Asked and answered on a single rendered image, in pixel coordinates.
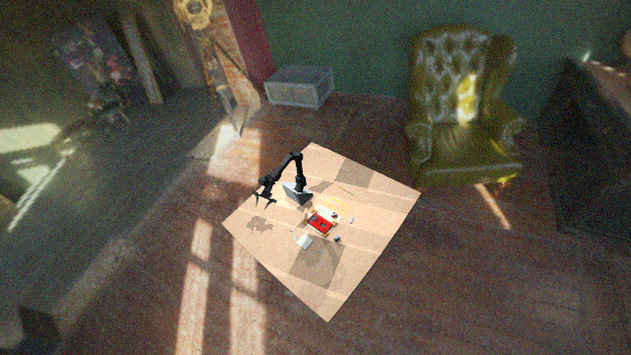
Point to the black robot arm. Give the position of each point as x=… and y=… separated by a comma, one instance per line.
x=270, y=179

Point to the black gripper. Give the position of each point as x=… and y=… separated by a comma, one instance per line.
x=259, y=195

